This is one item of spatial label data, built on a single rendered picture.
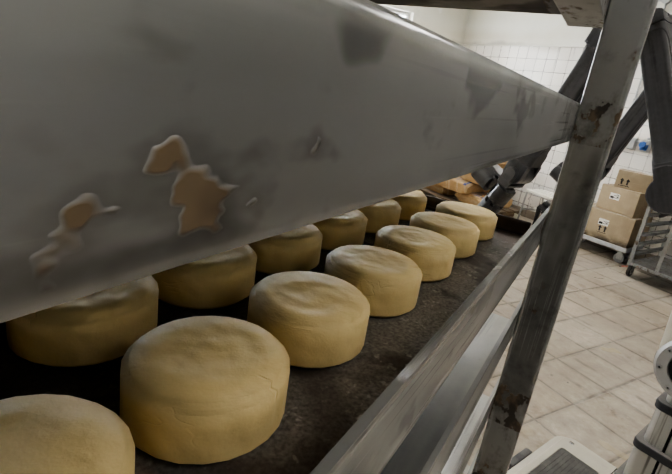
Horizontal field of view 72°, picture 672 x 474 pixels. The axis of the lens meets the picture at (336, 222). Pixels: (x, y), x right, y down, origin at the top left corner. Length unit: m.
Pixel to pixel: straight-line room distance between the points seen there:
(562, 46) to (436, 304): 6.27
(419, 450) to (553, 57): 6.32
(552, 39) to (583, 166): 6.19
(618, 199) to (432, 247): 5.18
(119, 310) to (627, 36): 0.38
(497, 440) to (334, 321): 0.36
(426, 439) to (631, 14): 0.33
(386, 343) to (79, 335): 0.12
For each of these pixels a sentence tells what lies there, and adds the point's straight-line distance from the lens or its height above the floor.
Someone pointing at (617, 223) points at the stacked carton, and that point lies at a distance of 5.38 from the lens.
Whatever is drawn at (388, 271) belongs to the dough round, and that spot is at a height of 1.24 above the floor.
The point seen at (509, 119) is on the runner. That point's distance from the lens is 0.17.
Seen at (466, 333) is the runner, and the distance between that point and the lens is 0.22.
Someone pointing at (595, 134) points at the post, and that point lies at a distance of 0.42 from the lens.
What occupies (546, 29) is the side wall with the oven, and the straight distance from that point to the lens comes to 6.69.
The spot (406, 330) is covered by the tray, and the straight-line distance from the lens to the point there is 0.22.
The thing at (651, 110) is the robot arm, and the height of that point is 1.36.
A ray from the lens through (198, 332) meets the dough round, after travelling 0.16.
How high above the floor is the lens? 1.33
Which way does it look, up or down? 17 degrees down
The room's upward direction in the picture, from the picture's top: 9 degrees clockwise
